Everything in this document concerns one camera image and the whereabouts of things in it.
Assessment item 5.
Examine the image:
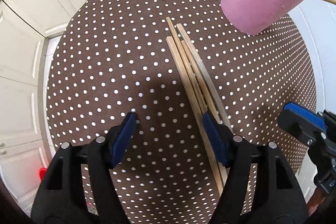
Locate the round table with dotted cloth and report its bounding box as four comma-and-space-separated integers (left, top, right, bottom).
46, 0, 317, 224

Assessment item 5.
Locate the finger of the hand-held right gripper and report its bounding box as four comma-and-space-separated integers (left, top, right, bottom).
278, 101, 327, 146

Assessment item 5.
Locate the person's right hand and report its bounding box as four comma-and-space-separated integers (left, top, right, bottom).
307, 185, 326, 217

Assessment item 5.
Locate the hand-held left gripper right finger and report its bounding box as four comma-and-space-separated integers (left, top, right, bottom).
202, 112, 309, 224

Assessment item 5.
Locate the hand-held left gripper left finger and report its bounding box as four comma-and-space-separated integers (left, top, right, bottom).
31, 112, 139, 224

